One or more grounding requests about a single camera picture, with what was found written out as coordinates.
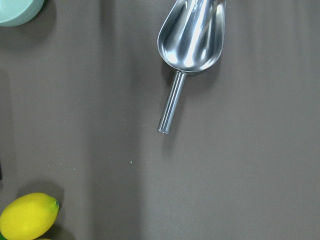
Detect light green bowl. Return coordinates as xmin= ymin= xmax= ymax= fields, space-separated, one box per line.
xmin=0 ymin=0 xmax=45 ymax=27

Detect green lime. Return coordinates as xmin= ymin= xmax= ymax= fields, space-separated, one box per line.
xmin=0 ymin=233 xmax=7 ymax=240

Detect steel ice scoop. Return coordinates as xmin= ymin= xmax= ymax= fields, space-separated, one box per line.
xmin=157 ymin=0 xmax=226 ymax=134

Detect yellow lemon upper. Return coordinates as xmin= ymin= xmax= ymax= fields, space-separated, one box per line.
xmin=0 ymin=192 xmax=60 ymax=240

